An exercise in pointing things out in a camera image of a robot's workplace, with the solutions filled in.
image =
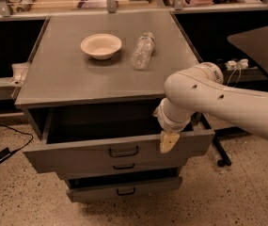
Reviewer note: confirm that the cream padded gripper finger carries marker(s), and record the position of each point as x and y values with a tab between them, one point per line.
168	141

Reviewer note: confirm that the grey top drawer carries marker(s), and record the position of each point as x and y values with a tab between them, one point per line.
76	143

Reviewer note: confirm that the grey drawer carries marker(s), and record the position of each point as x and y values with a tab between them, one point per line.
124	184
111	170
76	143

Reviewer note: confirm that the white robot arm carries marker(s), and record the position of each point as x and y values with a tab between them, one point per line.
201	89

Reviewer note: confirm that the grey bottom drawer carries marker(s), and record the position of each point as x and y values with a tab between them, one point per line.
124	184

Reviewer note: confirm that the grey drawer cabinet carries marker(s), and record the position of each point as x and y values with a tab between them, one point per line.
61	74

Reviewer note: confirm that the grey middle drawer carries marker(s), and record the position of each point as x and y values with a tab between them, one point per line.
111	170

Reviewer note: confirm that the clear plastic water bottle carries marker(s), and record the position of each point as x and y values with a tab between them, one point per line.
142	51

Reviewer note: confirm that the white power plugs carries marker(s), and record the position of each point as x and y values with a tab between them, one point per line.
237	65

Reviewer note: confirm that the white paper bowl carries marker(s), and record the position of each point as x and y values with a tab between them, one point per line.
101	46

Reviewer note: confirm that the black folding side table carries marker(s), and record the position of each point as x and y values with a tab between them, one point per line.
262	51

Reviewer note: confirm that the black power adapter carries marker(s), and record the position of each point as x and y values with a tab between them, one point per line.
4	154

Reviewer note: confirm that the black top drawer handle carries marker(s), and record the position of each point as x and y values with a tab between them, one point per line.
123	152

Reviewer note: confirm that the metal shelf rail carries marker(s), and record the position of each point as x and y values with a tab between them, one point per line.
38	8

